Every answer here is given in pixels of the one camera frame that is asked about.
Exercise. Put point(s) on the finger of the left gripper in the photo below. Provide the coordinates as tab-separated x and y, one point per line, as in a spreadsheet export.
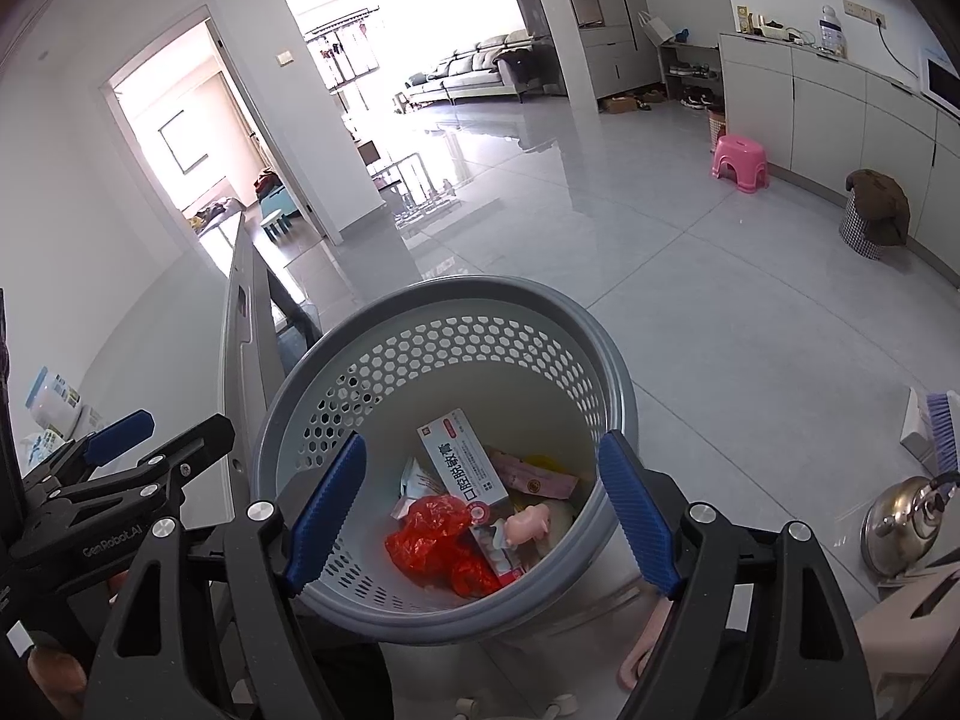
114	440
191	449

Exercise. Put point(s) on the grey sofa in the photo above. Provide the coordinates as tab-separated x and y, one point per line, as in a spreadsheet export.
510	65

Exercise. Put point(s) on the pink snack wrapper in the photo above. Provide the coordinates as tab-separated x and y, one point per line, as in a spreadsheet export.
520	476

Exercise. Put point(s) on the person's left hand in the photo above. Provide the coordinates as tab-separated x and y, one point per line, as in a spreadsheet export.
52	678

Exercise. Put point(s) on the steel kettle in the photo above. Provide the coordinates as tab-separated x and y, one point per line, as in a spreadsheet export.
902	524

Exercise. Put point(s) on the white sideboard cabinet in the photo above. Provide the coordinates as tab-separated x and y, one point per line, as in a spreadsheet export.
821	118

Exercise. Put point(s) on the white bottle on cabinet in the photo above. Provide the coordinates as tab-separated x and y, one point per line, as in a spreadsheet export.
831	33

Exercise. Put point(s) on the blue brush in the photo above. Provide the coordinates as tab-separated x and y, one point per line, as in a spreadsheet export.
944	419

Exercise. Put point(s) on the brown cloth on basket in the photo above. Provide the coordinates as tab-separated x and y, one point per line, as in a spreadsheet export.
877	215

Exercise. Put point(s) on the white wet wipes pack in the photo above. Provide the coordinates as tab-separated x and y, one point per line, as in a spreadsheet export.
415	483

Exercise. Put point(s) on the shoe rack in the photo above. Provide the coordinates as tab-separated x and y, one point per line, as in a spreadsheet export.
692	74

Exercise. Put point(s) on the white jar blue lid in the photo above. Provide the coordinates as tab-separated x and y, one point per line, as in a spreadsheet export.
53	403

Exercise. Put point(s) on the toothpaste box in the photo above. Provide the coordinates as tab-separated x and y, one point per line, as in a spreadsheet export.
465	470

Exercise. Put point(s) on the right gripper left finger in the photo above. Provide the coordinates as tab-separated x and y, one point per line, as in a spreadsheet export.
206	627

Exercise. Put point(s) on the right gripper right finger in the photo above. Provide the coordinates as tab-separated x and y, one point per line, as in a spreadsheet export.
757	625

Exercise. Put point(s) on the pink toy pig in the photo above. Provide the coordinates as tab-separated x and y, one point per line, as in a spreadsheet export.
530	524

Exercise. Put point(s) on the blue white tissue pack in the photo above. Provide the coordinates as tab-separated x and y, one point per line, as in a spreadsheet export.
37	447

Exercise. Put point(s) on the orange red plastic bag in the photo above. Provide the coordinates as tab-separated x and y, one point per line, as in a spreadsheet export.
434	546

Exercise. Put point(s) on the grey perforated trash basket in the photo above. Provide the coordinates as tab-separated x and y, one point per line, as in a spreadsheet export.
501	389

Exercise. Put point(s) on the pink plastic stool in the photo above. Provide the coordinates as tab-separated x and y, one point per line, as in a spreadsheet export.
742	158

